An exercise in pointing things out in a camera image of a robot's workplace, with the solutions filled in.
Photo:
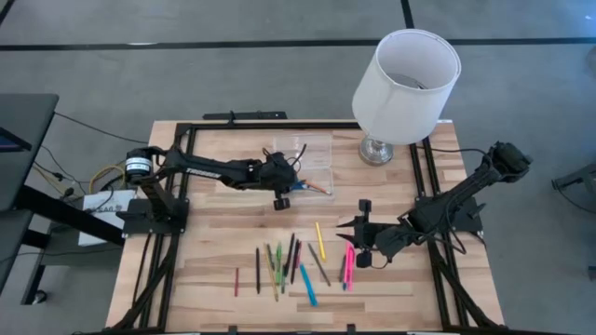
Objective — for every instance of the black marker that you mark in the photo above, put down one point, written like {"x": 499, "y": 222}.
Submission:
{"x": 294, "y": 270}
{"x": 289, "y": 255}

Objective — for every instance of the dark gray desk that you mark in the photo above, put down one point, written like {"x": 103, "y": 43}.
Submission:
{"x": 23, "y": 139}

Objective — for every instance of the black aluminium table frame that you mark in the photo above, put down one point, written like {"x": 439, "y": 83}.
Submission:
{"x": 279, "y": 125}

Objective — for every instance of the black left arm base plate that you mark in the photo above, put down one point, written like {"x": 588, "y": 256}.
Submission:
{"x": 139, "y": 223}

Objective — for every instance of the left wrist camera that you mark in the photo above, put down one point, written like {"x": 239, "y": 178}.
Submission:
{"x": 279, "y": 170}

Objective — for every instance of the black mounting bar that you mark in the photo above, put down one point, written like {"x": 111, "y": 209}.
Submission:
{"x": 247, "y": 115}

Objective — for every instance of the white shade table lamp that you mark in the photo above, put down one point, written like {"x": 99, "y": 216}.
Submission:
{"x": 400, "y": 111}

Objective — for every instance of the gray marker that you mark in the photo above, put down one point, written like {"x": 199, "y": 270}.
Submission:
{"x": 320, "y": 267}

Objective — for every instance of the pink highlighter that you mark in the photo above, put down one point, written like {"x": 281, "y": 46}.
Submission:
{"x": 351, "y": 272}

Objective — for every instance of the dark green pen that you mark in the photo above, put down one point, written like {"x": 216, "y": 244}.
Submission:
{"x": 270, "y": 257}

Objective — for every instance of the orange pencil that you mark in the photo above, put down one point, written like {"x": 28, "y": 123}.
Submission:
{"x": 319, "y": 187}

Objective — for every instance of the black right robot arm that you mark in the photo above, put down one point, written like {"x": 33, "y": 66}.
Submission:
{"x": 461, "y": 191}

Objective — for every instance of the short red marker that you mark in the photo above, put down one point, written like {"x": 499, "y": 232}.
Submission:
{"x": 298, "y": 258}

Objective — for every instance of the black pencil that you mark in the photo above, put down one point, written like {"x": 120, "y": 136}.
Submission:
{"x": 257, "y": 272}

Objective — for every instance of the dark green marker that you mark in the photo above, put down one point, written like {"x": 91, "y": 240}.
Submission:
{"x": 282, "y": 281}

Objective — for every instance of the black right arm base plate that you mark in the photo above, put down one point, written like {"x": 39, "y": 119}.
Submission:
{"x": 475, "y": 218}

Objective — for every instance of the thin red pencil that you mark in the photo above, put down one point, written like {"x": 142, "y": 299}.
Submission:
{"x": 236, "y": 281}

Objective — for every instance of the black floor stand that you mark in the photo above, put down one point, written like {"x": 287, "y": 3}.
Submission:
{"x": 575, "y": 179}

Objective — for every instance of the dark green colored pencil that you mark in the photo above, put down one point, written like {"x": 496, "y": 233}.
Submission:
{"x": 342, "y": 268}

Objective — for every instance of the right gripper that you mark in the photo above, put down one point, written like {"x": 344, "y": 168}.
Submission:
{"x": 365, "y": 235}

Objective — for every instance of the yellow highlighter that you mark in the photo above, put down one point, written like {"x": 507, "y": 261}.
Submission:
{"x": 321, "y": 242}

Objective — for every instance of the yellow pencil pink eraser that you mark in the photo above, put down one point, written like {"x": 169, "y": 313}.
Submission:
{"x": 271, "y": 274}

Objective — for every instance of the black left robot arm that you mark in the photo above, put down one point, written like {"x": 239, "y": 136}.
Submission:
{"x": 209, "y": 167}

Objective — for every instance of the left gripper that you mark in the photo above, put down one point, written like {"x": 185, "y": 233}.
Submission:
{"x": 277, "y": 174}

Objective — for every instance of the dark laptop blue screen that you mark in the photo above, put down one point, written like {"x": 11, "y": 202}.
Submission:
{"x": 14, "y": 142}

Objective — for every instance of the white paper sheet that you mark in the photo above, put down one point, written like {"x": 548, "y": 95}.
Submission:
{"x": 98, "y": 232}

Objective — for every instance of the clear plastic supply box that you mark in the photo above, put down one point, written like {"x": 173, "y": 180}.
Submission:
{"x": 316, "y": 153}

